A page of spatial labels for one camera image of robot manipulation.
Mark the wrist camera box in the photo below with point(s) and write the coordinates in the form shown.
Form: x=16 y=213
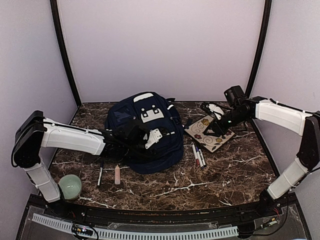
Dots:
x=134 y=131
x=235 y=96

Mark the purple white marker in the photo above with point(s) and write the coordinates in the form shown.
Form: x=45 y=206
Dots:
x=195 y=154

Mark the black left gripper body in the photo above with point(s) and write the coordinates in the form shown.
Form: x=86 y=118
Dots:
x=133 y=150

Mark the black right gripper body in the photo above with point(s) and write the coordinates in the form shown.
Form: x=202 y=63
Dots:
x=236 y=119

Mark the red capped white marker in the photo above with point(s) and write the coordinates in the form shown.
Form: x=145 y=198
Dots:
x=198 y=157

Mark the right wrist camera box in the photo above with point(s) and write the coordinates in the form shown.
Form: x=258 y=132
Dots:
x=235 y=96

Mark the pink translucent glue bottle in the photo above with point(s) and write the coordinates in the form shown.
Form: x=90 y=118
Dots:
x=117 y=175

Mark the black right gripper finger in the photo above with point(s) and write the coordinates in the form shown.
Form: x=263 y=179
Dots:
x=212 y=129
x=205 y=107

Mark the navy blue student backpack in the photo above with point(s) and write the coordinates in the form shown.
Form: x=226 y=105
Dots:
x=167 y=131

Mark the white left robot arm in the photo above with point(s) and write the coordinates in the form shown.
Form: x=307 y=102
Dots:
x=39 y=132

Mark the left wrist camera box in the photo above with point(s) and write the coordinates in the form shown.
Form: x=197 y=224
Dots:
x=134 y=131

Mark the white slotted cable duct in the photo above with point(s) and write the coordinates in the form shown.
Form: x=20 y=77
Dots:
x=125 y=231

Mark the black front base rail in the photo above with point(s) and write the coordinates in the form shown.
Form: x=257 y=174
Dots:
x=239 y=214

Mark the pale green round bowl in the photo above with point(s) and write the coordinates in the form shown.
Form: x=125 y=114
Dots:
x=71 y=186

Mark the black right frame post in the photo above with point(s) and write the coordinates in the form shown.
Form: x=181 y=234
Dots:
x=260 y=47

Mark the beige floral notebook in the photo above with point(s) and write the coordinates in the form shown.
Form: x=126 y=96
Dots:
x=211 y=143

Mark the black whiteboard marker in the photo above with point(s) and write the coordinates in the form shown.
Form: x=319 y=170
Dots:
x=202 y=158

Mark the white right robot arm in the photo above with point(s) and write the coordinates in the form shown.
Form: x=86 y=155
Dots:
x=288 y=129

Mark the black left frame post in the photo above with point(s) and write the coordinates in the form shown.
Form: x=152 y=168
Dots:
x=63 y=52

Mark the black frame post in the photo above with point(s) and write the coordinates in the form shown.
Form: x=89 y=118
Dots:
x=63 y=52
x=260 y=47

